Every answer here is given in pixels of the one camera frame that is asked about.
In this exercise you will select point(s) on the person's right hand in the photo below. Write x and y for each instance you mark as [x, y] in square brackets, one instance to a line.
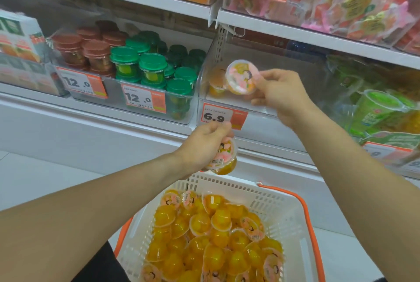
[290, 98]

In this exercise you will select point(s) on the person's left hand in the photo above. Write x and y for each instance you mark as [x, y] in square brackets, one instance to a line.
[197, 150]

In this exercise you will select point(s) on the person's left fingers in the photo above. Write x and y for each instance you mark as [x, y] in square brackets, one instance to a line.
[215, 129]

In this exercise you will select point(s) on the person's right thumb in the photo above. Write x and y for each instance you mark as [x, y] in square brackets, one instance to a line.
[261, 100]

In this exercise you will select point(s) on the yellow jelly cup pink lid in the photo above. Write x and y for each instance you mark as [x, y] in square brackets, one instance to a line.
[241, 77]

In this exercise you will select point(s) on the yellow jelly cup barcode lid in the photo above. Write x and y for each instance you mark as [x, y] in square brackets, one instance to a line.
[226, 158]

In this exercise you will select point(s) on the person's left forearm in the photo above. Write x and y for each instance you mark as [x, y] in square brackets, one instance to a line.
[92, 206]

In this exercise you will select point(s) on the person's right forearm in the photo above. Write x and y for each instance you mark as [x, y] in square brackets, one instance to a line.
[357, 186]

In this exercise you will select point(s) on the clear plastic shelf bin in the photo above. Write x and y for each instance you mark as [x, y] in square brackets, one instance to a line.
[26, 76]
[269, 127]
[131, 107]

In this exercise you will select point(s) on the yellow jelly cup orange lid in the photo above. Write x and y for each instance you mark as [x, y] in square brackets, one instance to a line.
[216, 82]

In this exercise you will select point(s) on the group of green-lid dessert cups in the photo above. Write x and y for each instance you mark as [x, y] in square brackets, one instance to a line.
[154, 68]

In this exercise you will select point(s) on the white plastic shopping basket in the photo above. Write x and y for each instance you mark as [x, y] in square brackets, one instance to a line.
[272, 212]

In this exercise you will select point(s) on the pile of yellow jelly cups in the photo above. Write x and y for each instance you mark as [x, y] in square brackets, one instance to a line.
[213, 239]

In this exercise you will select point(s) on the pile of green jelly bags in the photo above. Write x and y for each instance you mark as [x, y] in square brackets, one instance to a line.
[377, 111]

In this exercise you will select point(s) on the group of brown-lid dessert cups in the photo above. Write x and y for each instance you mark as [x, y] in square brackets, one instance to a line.
[93, 50]

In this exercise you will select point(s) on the person's black shorts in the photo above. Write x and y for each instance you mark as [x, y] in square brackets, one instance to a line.
[101, 265]

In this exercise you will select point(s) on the stack of white green boxes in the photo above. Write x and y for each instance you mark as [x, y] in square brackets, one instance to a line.
[19, 38]

